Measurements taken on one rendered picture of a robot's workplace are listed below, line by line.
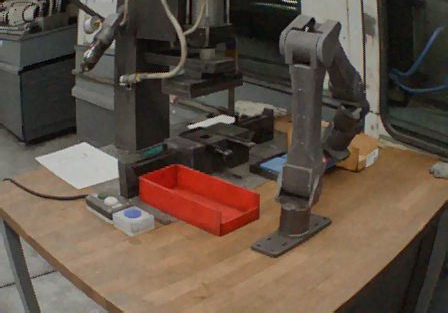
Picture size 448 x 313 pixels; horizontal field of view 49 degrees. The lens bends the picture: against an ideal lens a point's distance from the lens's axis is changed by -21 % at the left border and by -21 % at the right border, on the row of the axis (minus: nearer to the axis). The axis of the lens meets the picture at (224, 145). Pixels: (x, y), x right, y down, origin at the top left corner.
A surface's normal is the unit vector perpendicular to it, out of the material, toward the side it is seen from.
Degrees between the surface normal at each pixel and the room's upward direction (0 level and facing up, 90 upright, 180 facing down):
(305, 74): 88
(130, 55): 90
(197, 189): 90
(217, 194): 90
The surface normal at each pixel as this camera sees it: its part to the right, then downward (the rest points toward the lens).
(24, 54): 0.69, 0.24
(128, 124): -0.69, 0.24
